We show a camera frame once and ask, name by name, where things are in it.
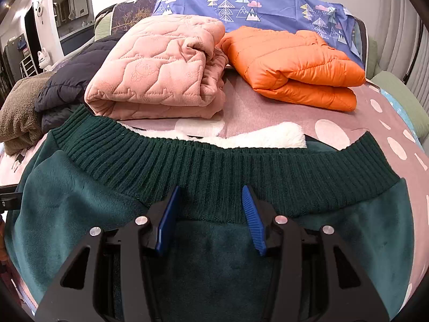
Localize green pillow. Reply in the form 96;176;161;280
94;10;116;41
370;70;429;139

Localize dark green fleece-lined hoodie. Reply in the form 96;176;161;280
3;105;417;322

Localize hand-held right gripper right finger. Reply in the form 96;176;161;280
242;185;389;322

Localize black floor lamp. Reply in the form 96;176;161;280
404;20;423;86

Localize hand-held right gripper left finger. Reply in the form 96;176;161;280
35;185;182;322

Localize pink polka dot bedsheet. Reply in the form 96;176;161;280
0;74;429;312

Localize white cat figurine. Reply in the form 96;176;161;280
38;50;53;72

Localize white pleated curtain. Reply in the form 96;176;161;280
369;0;429;108

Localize dark tree-print blanket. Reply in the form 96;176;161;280
112;0;159;36

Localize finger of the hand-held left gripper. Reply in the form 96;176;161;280
0;184;24;210

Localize brown fleece garment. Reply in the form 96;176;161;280
0;72;55;155

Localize black cabinet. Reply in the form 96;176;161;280
3;34;28;85

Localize arched wall mirror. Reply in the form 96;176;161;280
52;0;95;56

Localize white wire rack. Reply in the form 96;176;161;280
20;55;39;78

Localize blue tree-print sheet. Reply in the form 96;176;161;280
152;0;366;71

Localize navy puffer jacket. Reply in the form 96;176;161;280
35;34;125;132

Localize orange puffer jacket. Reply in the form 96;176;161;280
216;26;367;112

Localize pink quilted garment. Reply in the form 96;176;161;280
84;14;230;120

